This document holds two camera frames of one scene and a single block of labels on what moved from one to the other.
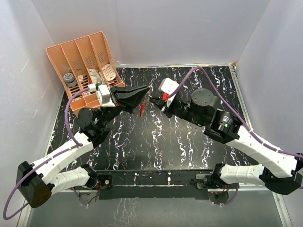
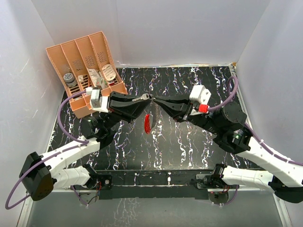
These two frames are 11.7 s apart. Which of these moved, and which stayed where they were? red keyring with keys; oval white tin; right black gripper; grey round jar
Moved: red keyring with keys
Stayed: oval white tin; right black gripper; grey round jar
